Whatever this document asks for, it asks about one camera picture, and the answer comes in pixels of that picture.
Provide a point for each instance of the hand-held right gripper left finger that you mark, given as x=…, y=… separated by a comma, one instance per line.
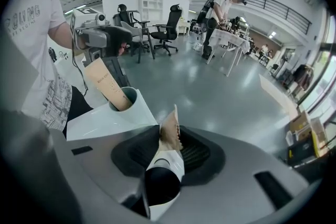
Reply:
x=105, y=165

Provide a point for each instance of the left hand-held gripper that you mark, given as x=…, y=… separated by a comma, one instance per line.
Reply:
x=97, y=34

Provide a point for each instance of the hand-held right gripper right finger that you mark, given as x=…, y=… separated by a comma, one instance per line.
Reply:
x=236, y=165

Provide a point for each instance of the person's left forearm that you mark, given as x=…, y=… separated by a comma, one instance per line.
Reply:
x=63, y=36

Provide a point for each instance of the person's left hand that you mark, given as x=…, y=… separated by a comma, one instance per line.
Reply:
x=123, y=49

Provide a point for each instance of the grey office chair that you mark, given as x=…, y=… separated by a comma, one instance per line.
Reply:
x=134, y=31

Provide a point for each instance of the person's black trousers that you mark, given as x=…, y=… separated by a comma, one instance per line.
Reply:
x=77, y=107

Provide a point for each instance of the black office chair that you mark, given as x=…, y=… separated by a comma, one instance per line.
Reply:
x=123, y=14
x=168, y=26

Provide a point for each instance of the black bin with yellow lid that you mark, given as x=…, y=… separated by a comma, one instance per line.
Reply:
x=304, y=150

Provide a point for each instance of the white shelf cabinet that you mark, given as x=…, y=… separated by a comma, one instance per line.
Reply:
x=151, y=5

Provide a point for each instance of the cardboard box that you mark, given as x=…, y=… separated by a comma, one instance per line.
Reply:
x=302, y=123

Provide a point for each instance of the person's white printed T-shirt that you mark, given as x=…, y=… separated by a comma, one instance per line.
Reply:
x=29, y=47

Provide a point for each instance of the clothes rack with garments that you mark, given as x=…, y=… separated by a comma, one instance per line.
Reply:
x=303, y=77

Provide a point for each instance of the white folding table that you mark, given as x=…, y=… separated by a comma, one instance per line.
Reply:
x=231, y=40

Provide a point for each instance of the glass entrance door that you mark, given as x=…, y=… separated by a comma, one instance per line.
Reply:
x=323, y=65

